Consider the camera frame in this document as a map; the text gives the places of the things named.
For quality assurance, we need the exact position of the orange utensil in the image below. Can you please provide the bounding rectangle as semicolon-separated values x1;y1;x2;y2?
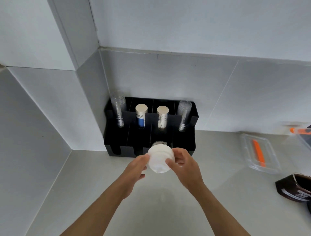
252;139;266;168

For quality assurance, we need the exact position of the clear plastic container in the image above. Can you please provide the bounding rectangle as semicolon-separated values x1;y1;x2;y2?
239;133;282;175

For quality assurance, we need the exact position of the black print paper cup stack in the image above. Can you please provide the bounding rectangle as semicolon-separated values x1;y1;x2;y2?
156;106;169;131

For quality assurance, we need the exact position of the dark brown bag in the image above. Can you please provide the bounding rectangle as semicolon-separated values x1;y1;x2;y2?
275;173;311;202

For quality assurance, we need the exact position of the stack of white lids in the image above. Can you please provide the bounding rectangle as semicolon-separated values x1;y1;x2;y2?
147;145;175;174

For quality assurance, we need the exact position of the person's left hand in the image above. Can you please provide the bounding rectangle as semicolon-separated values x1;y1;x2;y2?
118;153;151;199

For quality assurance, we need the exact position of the short stack of clear cups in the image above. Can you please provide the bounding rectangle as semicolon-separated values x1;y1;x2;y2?
177;100;192;132

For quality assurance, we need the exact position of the blue print paper cup stack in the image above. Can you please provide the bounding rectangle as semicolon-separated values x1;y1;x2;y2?
135;104;148;129

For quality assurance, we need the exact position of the orange handled tool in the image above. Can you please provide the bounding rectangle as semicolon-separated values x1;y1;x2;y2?
290;127;311;136

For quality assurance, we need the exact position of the clear plastic bin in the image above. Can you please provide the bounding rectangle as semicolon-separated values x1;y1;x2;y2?
295;125;311;149

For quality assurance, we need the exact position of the person's right forearm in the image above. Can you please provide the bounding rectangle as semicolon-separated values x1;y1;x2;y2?
191;180;251;236

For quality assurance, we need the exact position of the tall stack of clear cups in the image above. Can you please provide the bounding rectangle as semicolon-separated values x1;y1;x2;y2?
110;92;127;128

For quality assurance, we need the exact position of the black cup organizer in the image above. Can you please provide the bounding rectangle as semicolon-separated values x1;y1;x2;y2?
104;97;199;157

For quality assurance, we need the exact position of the person's right hand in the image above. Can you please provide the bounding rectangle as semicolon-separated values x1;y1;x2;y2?
165;147;205;192

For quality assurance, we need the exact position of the person's left forearm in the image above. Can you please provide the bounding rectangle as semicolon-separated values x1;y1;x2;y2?
59;184;133;236

